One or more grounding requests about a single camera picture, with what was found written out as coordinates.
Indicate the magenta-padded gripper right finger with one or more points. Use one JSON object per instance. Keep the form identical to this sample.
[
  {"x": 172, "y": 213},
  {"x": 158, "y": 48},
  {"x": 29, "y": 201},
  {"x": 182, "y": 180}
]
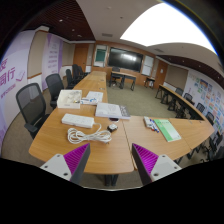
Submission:
[{"x": 161, "y": 166}]

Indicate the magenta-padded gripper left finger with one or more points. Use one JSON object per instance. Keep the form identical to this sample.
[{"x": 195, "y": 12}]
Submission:
[{"x": 59, "y": 166}]

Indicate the black and silver charger block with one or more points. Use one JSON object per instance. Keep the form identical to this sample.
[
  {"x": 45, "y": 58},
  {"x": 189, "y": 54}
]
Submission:
[{"x": 112, "y": 128}]

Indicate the green booklet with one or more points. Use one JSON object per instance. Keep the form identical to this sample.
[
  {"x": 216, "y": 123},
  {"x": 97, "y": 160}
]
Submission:
[{"x": 167, "y": 130}]

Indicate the white box of markers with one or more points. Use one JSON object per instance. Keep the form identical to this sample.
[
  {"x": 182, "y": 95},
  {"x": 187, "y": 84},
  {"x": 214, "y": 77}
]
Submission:
[{"x": 148, "y": 121}]

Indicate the white power strip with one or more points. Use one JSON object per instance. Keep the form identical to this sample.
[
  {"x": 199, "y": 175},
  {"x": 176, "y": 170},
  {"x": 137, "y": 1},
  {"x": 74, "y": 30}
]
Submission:
[{"x": 77, "y": 120}]

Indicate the white open cardboard box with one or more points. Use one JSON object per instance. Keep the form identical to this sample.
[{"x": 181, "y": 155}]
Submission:
[{"x": 66, "y": 104}]

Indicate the large black mesh office chair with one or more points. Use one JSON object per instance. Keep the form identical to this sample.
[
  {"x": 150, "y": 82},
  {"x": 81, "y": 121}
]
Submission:
[{"x": 30, "y": 103}]

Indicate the long wooden conference table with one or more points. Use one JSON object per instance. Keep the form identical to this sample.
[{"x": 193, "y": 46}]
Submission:
[{"x": 176, "y": 98}]

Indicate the row of black chairs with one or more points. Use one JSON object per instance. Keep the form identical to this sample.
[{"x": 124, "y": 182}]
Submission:
[{"x": 200, "y": 106}]

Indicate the small blue and white box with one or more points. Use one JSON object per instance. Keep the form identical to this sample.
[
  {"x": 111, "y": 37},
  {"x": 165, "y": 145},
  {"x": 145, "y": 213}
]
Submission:
[{"x": 88, "y": 101}]

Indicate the white printed paper sheet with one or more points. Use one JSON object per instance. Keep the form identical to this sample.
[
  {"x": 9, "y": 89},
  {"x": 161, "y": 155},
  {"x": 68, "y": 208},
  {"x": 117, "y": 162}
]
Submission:
[{"x": 96, "y": 95}]

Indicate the small wooden side table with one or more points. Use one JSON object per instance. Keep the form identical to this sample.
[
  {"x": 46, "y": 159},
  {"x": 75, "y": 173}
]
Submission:
[{"x": 150, "y": 78}]

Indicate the group of black office chairs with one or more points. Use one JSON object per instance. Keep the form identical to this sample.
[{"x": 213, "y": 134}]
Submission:
[{"x": 75, "y": 75}]

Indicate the brown wooden door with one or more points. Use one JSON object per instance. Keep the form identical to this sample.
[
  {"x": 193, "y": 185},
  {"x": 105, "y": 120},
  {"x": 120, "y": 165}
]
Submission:
[
  {"x": 81, "y": 56},
  {"x": 161, "y": 73}
]

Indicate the wooden desk with black legs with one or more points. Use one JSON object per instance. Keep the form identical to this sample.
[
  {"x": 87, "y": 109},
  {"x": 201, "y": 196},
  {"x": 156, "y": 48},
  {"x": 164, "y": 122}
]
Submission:
[{"x": 124, "y": 75}]

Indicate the large purple and white banner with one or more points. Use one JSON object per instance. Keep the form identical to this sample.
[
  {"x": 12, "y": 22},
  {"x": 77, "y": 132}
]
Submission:
[{"x": 13, "y": 76}]

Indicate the black swivel chair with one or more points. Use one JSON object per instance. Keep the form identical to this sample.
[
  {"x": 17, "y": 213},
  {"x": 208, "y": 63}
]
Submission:
[{"x": 116, "y": 70}]

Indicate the large white ceiling light panel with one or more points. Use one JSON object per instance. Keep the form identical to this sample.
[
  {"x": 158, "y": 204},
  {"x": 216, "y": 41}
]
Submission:
[{"x": 166, "y": 26}]

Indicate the colourful wall poster display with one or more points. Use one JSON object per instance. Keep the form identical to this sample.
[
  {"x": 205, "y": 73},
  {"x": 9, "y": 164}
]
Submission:
[{"x": 210, "y": 96}]

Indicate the white wall whiteboard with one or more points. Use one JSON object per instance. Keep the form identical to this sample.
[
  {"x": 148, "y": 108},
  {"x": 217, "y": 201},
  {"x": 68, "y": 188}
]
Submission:
[{"x": 148, "y": 65}]

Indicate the narrow purple wall banner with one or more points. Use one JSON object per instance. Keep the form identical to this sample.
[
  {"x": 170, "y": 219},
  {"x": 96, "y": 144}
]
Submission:
[{"x": 51, "y": 56}]

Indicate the large black wall screen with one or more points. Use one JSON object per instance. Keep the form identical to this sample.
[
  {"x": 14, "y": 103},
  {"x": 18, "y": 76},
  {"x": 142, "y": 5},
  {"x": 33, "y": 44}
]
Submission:
[{"x": 125, "y": 59}]

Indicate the white and green wall board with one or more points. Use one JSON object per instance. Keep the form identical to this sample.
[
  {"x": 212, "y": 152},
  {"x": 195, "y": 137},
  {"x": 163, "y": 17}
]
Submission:
[{"x": 100, "y": 55}]

